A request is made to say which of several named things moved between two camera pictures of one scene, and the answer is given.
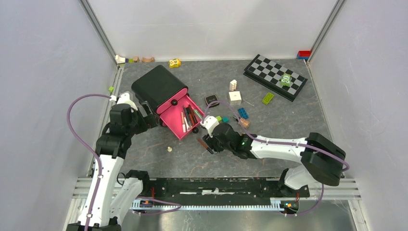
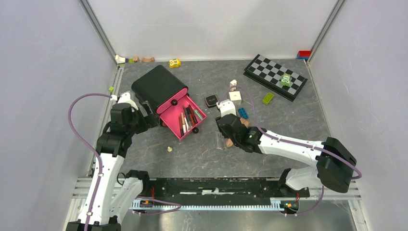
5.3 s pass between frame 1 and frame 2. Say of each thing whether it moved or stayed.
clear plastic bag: moved
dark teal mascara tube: stayed
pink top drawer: stayed
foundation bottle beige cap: stayed
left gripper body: stayed
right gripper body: moved
